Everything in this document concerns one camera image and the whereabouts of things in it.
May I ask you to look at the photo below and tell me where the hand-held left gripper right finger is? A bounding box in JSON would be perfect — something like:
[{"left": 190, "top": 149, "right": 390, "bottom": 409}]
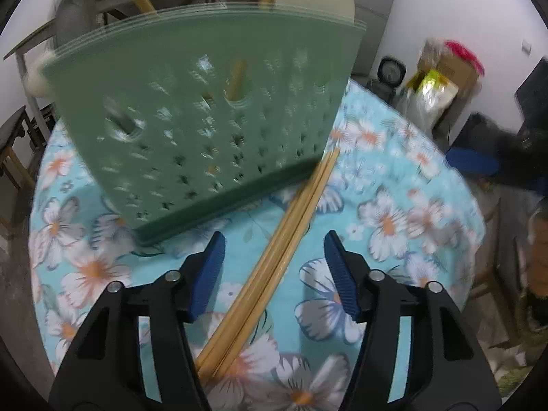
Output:
[{"left": 324, "top": 230, "right": 501, "bottom": 411}]

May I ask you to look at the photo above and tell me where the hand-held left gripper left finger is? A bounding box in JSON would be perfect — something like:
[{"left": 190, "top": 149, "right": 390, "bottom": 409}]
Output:
[{"left": 48, "top": 231, "right": 226, "bottom": 411}]

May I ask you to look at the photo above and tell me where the green perforated utensil basket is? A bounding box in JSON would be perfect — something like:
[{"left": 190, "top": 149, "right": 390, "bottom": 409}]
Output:
[{"left": 40, "top": 2, "right": 368, "bottom": 247}]

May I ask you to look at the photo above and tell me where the blue floral tablecloth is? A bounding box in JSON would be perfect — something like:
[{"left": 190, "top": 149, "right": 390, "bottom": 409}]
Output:
[{"left": 28, "top": 79, "right": 486, "bottom": 411}]

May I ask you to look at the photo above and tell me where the blue cloth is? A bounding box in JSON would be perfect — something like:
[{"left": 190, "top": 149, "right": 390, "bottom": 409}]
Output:
[{"left": 447, "top": 146, "right": 499, "bottom": 176}]

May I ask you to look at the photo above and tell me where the yellow-green packet bag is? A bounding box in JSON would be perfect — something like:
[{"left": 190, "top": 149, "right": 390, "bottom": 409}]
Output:
[{"left": 404, "top": 68, "right": 459, "bottom": 133}]

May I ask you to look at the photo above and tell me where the black bag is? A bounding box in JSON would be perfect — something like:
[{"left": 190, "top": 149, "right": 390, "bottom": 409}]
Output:
[{"left": 447, "top": 111, "right": 548, "bottom": 191}]

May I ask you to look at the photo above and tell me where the open cardboard box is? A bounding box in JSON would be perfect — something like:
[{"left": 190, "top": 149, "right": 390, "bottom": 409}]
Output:
[{"left": 417, "top": 40, "right": 480, "bottom": 108}]

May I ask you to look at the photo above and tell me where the wooden chair black seat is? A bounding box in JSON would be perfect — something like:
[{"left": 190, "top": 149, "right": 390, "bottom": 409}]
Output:
[{"left": 0, "top": 105, "right": 58, "bottom": 240}]

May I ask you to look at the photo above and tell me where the pink plastic bag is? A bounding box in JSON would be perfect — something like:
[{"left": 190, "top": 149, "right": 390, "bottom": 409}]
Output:
[{"left": 443, "top": 40, "right": 484, "bottom": 75}]

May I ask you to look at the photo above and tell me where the grey sack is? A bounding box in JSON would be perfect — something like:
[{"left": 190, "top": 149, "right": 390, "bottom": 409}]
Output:
[{"left": 55, "top": 0, "right": 100, "bottom": 52}]

